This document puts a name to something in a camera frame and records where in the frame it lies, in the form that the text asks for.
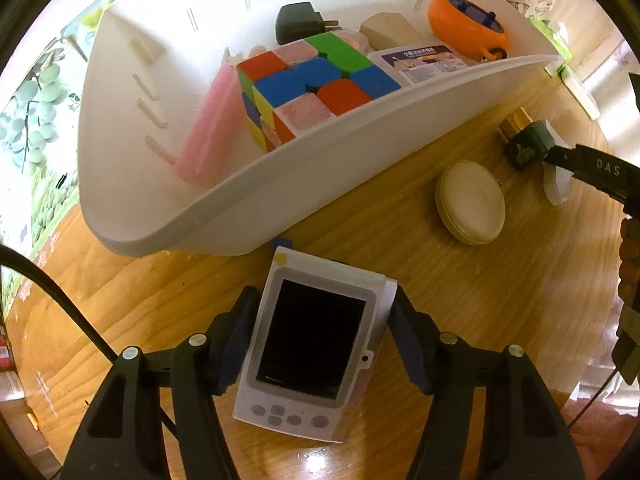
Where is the pink round pad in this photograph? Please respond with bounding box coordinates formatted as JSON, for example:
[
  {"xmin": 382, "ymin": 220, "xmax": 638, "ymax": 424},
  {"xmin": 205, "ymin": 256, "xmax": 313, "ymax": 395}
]
[{"xmin": 327, "ymin": 29, "xmax": 372, "ymax": 54}]

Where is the black plug adapter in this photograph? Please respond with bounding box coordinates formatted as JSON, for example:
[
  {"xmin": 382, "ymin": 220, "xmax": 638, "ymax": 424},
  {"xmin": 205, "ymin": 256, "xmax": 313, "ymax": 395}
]
[{"xmin": 274, "ymin": 2, "xmax": 342, "ymax": 46}]

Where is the white handheld screen device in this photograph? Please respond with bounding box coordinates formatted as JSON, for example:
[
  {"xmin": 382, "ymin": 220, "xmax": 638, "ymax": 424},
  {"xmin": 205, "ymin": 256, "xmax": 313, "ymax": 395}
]
[{"xmin": 232, "ymin": 246, "xmax": 399, "ymax": 444}]

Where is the white plastic storage box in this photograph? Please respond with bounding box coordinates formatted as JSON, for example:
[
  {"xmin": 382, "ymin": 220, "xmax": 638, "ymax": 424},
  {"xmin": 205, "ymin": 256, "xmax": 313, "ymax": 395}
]
[{"xmin": 76, "ymin": 0, "xmax": 561, "ymax": 259}]

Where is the grape wall poster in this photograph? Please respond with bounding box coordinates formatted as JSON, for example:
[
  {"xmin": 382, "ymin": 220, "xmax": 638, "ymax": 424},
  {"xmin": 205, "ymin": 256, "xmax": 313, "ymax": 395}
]
[{"xmin": 0, "ymin": 0, "xmax": 117, "ymax": 307}]

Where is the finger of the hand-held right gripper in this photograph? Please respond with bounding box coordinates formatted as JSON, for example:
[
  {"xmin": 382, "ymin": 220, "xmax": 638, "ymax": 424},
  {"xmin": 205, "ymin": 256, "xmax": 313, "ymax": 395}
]
[{"xmin": 542, "ymin": 142, "xmax": 640, "ymax": 207}]

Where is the beige round case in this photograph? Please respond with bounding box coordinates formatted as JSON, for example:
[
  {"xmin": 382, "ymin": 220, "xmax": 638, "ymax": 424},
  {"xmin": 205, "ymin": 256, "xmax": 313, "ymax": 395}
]
[{"xmin": 434, "ymin": 160, "xmax": 506, "ymax": 246}]

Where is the dark green cube charger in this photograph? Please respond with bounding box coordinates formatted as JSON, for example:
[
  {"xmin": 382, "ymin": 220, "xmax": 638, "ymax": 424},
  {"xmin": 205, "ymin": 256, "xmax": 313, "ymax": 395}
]
[{"xmin": 497, "ymin": 107, "xmax": 557, "ymax": 171}]

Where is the beige rounded block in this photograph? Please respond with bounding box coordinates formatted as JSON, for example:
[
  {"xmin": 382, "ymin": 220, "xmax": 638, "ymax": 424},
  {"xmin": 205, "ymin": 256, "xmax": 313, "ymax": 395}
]
[{"xmin": 359, "ymin": 11, "xmax": 424, "ymax": 52}]

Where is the green tissue pack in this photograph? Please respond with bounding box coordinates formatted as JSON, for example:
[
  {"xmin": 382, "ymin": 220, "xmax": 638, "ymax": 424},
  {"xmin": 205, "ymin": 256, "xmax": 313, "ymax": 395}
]
[{"xmin": 529, "ymin": 14, "xmax": 572, "ymax": 63}]

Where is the orange round timer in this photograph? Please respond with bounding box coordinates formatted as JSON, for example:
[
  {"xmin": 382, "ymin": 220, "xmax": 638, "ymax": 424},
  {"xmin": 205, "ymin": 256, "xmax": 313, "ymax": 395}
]
[{"xmin": 427, "ymin": 0, "xmax": 512, "ymax": 62}]

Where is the printed white packet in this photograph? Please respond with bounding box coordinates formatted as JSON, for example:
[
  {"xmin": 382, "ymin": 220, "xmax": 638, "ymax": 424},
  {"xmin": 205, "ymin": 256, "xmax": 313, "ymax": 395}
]
[{"xmin": 367, "ymin": 44, "xmax": 482, "ymax": 86}]

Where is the person's right hand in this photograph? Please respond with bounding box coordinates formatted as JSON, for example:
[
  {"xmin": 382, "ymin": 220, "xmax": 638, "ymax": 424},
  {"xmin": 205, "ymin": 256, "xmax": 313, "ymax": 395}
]
[{"xmin": 618, "ymin": 217, "xmax": 640, "ymax": 312}]

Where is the white rectangular block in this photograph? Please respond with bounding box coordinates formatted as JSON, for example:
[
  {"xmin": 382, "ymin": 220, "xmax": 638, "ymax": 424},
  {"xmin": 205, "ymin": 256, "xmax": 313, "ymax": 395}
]
[{"xmin": 545, "ymin": 59, "xmax": 602, "ymax": 121}]

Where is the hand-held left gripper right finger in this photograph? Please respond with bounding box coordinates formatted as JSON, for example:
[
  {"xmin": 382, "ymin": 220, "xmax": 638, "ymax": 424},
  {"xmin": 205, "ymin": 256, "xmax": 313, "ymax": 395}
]
[{"xmin": 390, "ymin": 285, "xmax": 586, "ymax": 480}]

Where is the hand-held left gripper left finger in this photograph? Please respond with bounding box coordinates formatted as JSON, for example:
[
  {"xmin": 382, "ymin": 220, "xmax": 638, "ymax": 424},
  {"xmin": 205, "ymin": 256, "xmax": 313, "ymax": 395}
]
[{"xmin": 60, "ymin": 285, "xmax": 259, "ymax": 480}]

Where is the colourful puzzle cube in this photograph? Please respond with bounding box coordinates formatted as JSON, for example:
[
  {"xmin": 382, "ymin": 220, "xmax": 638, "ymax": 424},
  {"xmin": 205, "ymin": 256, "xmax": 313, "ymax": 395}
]
[{"xmin": 235, "ymin": 32, "xmax": 404, "ymax": 154}]

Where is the black cable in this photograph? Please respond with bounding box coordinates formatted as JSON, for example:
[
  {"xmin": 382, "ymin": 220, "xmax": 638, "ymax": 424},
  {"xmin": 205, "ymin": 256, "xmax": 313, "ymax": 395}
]
[{"xmin": 0, "ymin": 244, "xmax": 118, "ymax": 363}]

